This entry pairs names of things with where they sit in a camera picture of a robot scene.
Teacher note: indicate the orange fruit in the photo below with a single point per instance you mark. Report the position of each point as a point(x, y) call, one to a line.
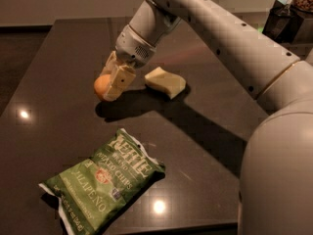
point(101, 86)

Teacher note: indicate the green jalapeno chip bag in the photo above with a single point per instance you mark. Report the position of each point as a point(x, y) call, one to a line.
point(96, 191)

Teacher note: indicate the black bag in background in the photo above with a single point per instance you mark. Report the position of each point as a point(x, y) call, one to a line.
point(296, 28)

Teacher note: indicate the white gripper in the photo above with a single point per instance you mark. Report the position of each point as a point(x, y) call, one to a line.
point(133, 49)

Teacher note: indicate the yellow sponge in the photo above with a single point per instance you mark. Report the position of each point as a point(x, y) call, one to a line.
point(166, 82)

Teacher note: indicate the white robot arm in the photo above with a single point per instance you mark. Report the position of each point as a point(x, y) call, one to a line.
point(276, 185)

